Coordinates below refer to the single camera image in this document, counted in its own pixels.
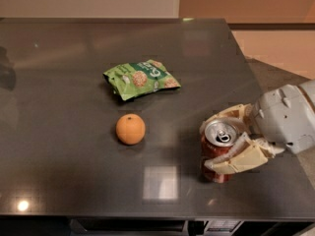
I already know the red coke can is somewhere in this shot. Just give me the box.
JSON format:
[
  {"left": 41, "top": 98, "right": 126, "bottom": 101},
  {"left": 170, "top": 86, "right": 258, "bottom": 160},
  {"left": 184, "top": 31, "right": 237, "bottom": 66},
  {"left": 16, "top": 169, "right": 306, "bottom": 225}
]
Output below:
[{"left": 201, "top": 118, "right": 239, "bottom": 183}]

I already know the green snack bag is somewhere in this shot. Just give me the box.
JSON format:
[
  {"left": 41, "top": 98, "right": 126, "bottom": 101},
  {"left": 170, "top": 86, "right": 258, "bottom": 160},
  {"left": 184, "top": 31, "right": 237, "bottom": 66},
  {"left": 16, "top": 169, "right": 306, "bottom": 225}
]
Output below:
[{"left": 103, "top": 60, "right": 181, "bottom": 101}]

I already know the orange fruit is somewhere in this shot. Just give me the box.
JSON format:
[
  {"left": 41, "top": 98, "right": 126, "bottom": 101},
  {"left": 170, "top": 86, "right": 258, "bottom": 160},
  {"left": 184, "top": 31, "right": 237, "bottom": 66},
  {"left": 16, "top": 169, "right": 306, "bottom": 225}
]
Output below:
[{"left": 116, "top": 114, "right": 146, "bottom": 146}]

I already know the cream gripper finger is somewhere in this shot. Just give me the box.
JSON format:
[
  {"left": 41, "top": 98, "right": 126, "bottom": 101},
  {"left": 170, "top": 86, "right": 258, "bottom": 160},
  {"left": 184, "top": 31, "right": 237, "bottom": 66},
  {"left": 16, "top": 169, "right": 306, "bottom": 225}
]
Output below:
[
  {"left": 199, "top": 104, "right": 253, "bottom": 135},
  {"left": 204, "top": 132, "right": 284, "bottom": 174}
]

